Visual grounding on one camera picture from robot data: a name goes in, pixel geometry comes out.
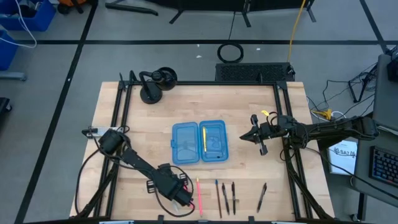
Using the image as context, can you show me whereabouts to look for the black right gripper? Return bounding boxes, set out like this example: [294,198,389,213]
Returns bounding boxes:
[239,114,295,156]

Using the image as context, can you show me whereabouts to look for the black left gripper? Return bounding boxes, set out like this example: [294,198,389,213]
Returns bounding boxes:
[146,164,194,207]

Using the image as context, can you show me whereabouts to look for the pink pencil yellow tip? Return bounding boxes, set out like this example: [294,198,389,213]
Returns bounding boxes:
[195,177,204,217]

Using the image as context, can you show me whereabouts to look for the brown pencil blue cap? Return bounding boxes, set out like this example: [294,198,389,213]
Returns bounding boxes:
[215,179,223,219]

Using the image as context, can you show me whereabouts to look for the black ballpoint pen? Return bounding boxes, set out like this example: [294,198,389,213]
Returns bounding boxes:
[221,182,231,216]
[231,181,237,216]
[256,182,268,214]

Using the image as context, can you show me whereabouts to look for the blue plastic supply box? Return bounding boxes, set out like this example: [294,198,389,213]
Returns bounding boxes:
[170,119,229,166]

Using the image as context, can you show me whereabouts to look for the black perforated case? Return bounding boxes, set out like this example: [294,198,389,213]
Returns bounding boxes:
[215,62,296,83]

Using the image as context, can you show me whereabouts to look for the white printed paper sheet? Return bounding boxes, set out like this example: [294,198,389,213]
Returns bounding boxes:
[327,139,358,176]

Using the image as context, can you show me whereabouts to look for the black desk lamp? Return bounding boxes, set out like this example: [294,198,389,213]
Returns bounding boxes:
[138,67,178,105]

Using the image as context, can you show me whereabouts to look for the black computer keyboard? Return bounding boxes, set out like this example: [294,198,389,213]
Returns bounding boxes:
[369,145,398,188]

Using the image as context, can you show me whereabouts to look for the grey desk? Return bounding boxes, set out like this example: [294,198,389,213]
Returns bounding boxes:
[351,53,398,200]

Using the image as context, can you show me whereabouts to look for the black desk device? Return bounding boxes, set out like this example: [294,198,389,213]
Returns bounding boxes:
[386,46,398,83]

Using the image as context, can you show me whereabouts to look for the black floor bar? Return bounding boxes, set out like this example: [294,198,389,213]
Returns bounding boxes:
[104,2,159,17]

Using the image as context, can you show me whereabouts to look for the black caster foot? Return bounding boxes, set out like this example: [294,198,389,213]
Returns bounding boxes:
[0,96,13,114]

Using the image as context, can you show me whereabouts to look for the grey stand foot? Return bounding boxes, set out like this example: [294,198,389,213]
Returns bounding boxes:
[0,71,28,82]

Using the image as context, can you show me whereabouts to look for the orange and black object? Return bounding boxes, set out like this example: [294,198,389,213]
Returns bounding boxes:
[57,0,96,15]

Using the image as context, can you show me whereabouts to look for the blue plastic storage bin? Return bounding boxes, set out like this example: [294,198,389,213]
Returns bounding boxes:
[0,0,57,32]
[0,29,19,71]

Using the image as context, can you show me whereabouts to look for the yellow cable connectors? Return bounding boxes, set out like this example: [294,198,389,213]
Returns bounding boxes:
[311,108,333,121]

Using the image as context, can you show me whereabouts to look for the coiled black cable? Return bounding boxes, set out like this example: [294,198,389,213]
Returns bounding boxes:
[216,11,245,64]

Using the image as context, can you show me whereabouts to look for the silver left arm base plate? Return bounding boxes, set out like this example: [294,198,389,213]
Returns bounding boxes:
[81,126,121,138]

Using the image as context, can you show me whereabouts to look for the thick black power cable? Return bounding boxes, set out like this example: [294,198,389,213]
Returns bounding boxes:
[73,144,105,216]

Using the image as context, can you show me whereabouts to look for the black wire stand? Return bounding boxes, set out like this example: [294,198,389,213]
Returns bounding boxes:
[348,71,376,104]

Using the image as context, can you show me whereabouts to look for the yellow hanging cable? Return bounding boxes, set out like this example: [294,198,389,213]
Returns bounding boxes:
[286,0,307,63]

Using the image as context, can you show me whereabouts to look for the white cable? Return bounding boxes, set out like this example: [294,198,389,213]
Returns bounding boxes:
[0,0,38,49]

